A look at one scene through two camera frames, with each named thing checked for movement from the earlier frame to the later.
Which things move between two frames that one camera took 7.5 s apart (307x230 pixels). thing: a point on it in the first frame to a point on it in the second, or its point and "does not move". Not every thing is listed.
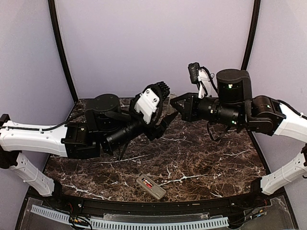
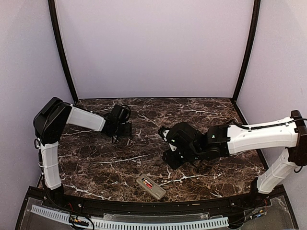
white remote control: [151, 187] does not move
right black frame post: [253, 27] does not move
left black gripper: [158, 129] to [127, 132]
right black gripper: [188, 114] to [170, 160]
